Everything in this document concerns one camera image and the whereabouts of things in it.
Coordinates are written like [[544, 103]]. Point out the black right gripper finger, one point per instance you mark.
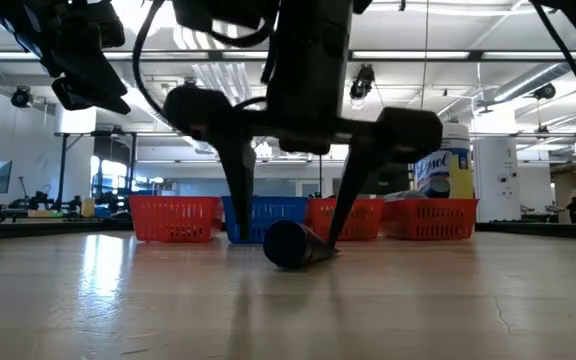
[[408, 135], [238, 175]]

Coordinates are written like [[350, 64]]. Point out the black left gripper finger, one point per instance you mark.
[[98, 75], [83, 99]]

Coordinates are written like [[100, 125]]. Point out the grey toiletry bottle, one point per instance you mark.
[[408, 195]]

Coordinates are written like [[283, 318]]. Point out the background black robot arm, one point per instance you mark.
[[33, 202]]

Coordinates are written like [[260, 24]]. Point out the blue plastic basket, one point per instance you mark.
[[273, 210]]

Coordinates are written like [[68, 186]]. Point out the white yellow wipes canister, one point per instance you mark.
[[448, 167]]

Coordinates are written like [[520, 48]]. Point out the red plastic basket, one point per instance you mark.
[[173, 220], [370, 220], [433, 220]]

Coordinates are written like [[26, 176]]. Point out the white round pillar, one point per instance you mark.
[[495, 175]]

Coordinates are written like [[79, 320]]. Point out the black overhead rig beam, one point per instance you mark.
[[475, 56]]

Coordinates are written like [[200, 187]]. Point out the yellow container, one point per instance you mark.
[[88, 207]]

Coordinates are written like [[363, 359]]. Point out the black side table edge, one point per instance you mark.
[[43, 229], [543, 231]]

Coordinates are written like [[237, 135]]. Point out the person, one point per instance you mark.
[[574, 210]]

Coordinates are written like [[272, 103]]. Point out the white ceiling duct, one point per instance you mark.
[[203, 146]]

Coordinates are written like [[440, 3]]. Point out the black ceiling camera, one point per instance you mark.
[[190, 81], [363, 82], [545, 91], [20, 97]]

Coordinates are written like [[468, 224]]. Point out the black metal frame stand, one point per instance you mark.
[[320, 175], [62, 170]]

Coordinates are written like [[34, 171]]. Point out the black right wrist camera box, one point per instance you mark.
[[218, 12]]

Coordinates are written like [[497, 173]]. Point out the silver ceiling duct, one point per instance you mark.
[[528, 80]]

